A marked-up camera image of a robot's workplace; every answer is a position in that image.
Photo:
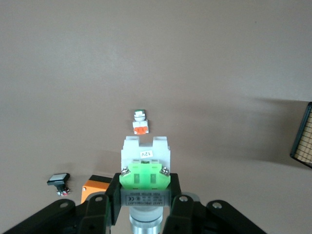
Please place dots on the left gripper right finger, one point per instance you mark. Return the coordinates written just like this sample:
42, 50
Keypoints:
181, 212

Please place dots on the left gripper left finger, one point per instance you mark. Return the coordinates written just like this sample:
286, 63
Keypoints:
95, 214

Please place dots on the red button green contact block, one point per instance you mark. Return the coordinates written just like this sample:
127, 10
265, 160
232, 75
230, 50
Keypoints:
145, 165

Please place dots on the black push button white cap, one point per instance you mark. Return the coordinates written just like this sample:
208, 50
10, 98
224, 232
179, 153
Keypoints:
59, 181

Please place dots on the push button orange contact block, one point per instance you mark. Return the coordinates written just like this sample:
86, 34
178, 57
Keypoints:
140, 123

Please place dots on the brown table cover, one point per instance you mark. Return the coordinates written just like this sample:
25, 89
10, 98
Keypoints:
156, 61

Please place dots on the orange button enclosure box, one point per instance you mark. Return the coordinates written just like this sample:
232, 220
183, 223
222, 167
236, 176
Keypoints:
95, 186

